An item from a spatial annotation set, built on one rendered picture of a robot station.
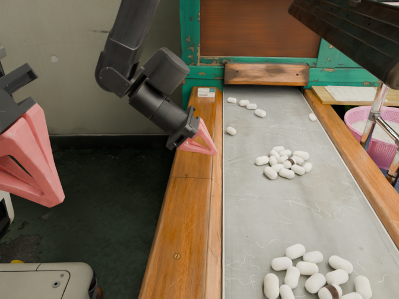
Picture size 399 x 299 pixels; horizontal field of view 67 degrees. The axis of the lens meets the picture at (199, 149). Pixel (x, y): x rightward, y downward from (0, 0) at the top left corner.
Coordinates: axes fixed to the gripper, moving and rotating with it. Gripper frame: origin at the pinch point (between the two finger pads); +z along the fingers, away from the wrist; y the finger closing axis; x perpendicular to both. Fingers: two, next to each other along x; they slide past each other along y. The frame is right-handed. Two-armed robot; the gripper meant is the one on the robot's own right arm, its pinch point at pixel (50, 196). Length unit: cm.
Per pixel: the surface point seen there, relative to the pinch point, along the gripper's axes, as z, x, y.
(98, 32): -4, 49, 173
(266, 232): 34.1, -10.6, 19.6
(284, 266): 33.3, -12.0, 11.3
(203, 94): 26, -3, 80
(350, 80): 49, -53, 87
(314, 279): 34.3, -15.5, 8.4
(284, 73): 34, -31, 84
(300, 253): 34.6, -14.8, 13.6
